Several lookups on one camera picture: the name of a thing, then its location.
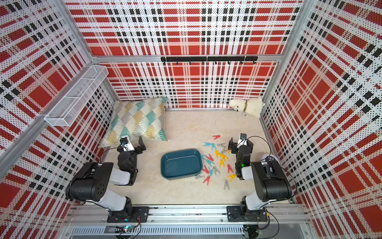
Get teal plastic storage box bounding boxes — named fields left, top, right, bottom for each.
left=160, top=149, right=203, bottom=180

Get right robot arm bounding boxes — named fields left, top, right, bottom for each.
left=228, top=133, right=294, bottom=214

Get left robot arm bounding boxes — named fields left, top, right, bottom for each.
left=66, top=136, right=146, bottom=217

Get yellow clothespin small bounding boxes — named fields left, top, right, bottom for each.
left=219, top=159, right=225, bottom=168

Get grey clothespin centre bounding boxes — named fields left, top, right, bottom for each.
left=212, top=166, right=220, bottom=175

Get yellow clothespin lower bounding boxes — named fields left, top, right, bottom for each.
left=227, top=174, right=236, bottom=182

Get patterned cushion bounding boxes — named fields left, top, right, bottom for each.
left=100, top=97, right=168, bottom=147

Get grey clothespin bottom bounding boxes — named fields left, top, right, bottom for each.
left=223, top=180, right=230, bottom=190

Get red clothespin bottom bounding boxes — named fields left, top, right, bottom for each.
left=203, top=176, right=210, bottom=185

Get white plush dog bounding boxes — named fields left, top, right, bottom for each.
left=228, top=97, right=265, bottom=119

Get green circuit board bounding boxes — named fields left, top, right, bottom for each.
left=114, top=226, right=136, bottom=234

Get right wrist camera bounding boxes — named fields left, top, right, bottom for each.
left=237, top=133, right=247, bottom=147

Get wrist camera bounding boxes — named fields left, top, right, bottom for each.
left=120, top=137, right=135, bottom=151
left=237, top=133, right=247, bottom=147

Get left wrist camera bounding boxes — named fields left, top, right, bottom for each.
left=120, top=137, right=135, bottom=151

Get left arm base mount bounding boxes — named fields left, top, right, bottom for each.
left=107, top=206, right=150, bottom=223

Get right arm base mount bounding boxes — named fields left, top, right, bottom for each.
left=226, top=206, right=268, bottom=223

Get white wire mesh shelf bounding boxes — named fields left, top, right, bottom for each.
left=44, top=65, right=108, bottom=126

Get black hook rail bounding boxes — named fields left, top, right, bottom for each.
left=161, top=56, right=259, bottom=64

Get aluminium front rail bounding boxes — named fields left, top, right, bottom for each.
left=64, top=204, right=309, bottom=226

